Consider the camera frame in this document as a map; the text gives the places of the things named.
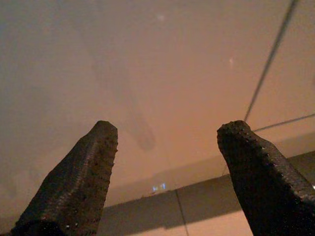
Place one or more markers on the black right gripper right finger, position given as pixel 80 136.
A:
pixel 268 191

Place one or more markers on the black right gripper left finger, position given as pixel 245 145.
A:
pixel 73 186

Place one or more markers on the white kitchen cabinet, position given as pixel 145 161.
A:
pixel 160 73

